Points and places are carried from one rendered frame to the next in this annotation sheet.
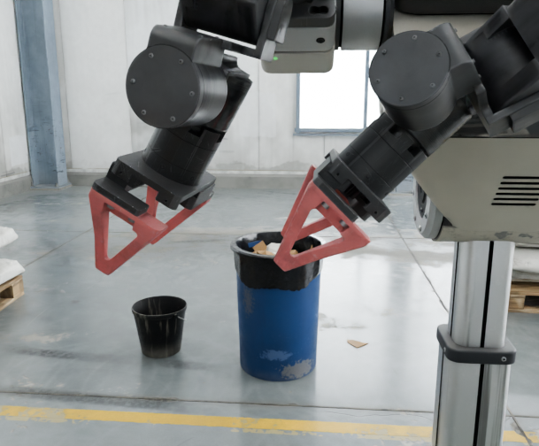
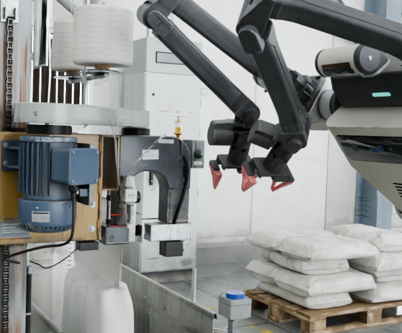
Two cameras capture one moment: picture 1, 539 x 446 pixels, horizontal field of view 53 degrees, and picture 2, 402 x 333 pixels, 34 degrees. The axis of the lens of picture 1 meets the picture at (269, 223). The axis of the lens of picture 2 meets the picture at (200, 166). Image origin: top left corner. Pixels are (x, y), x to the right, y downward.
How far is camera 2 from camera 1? 158 cm
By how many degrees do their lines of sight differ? 57
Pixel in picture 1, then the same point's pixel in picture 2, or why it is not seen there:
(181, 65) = (212, 130)
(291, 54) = not seen: hidden behind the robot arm
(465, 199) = (390, 195)
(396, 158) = (270, 159)
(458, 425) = not seen: outside the picture
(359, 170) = (263, 162)
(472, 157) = (373, 171)
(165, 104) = (210, 139)
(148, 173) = (222, 159)
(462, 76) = (262, 134)
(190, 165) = (234, 158)
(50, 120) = not seen: outside the picture
